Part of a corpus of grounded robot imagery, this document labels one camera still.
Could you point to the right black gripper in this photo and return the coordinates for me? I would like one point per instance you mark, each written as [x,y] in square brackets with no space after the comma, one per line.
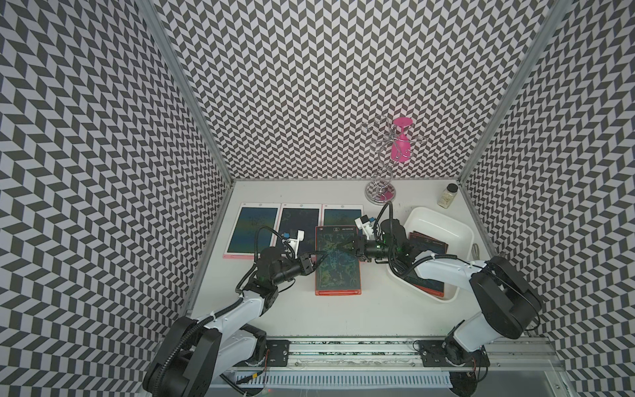
[355,244]

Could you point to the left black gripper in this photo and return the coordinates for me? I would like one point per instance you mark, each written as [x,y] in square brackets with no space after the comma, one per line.
[306,265]

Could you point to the red writing tablet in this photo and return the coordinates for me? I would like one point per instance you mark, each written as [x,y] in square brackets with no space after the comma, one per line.
[339,273]
[424,243]

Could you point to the pink writing tablet colourful screen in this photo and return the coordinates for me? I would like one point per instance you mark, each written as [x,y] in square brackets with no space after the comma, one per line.
[250,217]

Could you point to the white plastic storage tray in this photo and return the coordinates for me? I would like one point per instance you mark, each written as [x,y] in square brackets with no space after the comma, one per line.
[456,273]

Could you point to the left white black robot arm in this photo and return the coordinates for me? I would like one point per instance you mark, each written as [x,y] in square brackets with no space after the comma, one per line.
[197,351]

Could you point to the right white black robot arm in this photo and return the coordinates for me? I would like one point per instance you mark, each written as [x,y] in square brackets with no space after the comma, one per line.
[508,305]

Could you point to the small glass jar black lid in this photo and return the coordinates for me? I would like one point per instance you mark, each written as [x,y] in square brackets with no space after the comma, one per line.
[448,195]

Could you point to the pink plastic goblet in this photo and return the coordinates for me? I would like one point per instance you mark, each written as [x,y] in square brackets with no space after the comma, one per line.
[401,146]

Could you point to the metal tongs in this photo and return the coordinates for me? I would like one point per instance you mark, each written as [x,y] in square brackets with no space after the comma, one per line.
[475,252]

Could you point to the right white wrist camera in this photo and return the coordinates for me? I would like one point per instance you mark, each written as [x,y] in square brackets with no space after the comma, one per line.
[366,225]

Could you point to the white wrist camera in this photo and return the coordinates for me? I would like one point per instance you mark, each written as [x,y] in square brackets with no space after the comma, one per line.
[292,241]
[366,225]

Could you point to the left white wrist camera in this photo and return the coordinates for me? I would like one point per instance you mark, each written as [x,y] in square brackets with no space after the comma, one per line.
[292,241]

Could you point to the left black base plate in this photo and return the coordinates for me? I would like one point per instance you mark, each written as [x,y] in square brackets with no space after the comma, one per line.
[274,353]

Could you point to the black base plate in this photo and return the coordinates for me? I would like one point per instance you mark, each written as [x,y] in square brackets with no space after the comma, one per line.
[274,353]
[439,353]

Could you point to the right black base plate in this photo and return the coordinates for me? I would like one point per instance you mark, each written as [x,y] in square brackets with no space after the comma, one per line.
[439,353]

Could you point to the aluminium front rail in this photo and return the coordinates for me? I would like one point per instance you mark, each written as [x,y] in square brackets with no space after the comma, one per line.
[533,354]

